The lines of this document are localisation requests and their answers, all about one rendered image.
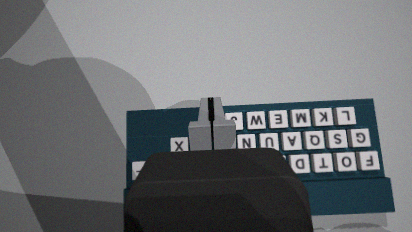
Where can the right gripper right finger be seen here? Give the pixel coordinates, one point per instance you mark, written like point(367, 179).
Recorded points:
point(223, 131)

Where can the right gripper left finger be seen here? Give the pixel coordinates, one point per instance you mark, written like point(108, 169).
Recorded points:
point(200, 132)

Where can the dark teal keyboard base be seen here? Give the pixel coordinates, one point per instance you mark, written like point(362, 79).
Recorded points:
point(333, 147)

